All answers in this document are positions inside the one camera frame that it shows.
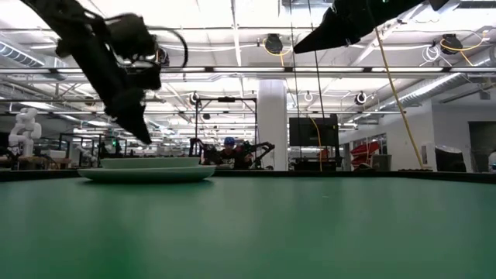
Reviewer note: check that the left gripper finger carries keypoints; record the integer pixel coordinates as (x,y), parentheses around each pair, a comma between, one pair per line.
(131,112)

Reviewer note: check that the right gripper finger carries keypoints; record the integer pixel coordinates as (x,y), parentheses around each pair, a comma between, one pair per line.
(321,38)

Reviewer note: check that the pale green plate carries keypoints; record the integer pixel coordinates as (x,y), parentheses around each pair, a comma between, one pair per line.
(151,162)

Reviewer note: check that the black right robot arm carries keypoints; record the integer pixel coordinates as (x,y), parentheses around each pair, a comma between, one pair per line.
(438,4)

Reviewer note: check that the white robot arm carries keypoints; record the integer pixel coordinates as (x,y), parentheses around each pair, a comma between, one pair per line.
(25,131)

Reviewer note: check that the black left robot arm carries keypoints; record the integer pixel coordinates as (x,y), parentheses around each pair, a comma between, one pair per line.
(58,15)

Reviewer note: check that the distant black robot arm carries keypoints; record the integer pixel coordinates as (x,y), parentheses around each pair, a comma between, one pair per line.
(261,149)
(201,151)

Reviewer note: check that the large white plate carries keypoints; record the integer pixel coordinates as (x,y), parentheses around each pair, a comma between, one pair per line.
(147,174)

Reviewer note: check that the black monitor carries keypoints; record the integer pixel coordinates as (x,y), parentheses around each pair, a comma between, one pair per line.
(306,131)

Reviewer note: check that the white column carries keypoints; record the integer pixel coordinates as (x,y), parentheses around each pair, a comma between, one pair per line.
(272,124)

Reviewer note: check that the long wooden workbench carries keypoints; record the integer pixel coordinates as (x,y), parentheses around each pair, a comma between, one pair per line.
(38,159)

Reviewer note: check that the person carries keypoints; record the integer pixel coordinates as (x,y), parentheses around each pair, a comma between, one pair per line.
(232,157)

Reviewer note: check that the red storage bins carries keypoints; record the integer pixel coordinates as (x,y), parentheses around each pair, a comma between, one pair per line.
(368,149)

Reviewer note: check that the black round bin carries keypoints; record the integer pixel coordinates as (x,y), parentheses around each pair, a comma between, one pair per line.
(449,160)

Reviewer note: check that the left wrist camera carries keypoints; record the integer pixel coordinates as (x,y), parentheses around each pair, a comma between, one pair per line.
(131,36)

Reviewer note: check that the black metal camera frame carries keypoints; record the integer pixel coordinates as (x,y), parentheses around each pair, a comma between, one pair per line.
(226,99)

